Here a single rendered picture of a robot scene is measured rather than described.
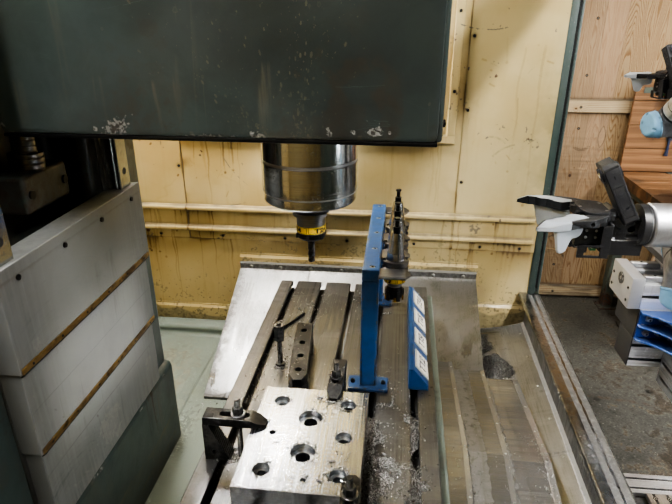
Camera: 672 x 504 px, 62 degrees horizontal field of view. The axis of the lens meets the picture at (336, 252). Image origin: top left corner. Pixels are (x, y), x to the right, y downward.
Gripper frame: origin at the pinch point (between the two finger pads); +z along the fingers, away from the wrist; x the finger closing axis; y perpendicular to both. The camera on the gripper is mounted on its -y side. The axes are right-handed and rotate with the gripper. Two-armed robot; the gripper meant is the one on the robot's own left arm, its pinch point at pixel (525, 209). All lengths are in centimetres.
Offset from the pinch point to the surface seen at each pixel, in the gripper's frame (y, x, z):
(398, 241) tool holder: 17.3, 26.0, 20.5
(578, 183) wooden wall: 67, 252, -95
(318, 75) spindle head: -23.4, -15.7, 33.6
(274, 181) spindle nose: -6.7, -9.5, 41.5
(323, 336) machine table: 55, 44, 40
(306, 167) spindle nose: -9.5, -11.1, 36.1
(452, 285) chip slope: 61, 93, -2
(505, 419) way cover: 73, 34, -11
